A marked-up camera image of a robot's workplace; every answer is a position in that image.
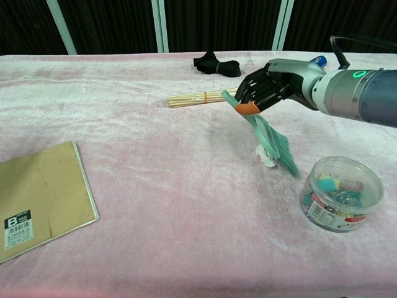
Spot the white frame post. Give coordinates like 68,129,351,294
272,0,295,52
46,0,78,55
151,0,170,53

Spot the clear jar of binder clips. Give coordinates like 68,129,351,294
299,155,386,233

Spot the pink plush table cloth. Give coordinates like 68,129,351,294
0,50,397,298

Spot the black folded strap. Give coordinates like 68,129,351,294
192,50,242,79

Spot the black curtain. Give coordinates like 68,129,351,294
0,0,397,56

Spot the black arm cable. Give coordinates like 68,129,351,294
329,34,350,71

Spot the blue white toothpaste tube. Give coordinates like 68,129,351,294
308,55,328,70

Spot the bundle of wooden sticks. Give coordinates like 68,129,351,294
167,87,240,110

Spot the white paper ball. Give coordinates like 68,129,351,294
254,145,277,169

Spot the brown kraft notebook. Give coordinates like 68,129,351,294
0,140,100,266

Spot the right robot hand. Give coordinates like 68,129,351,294
234,58,327,115

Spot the small teal broom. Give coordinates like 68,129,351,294
221,89,300,179

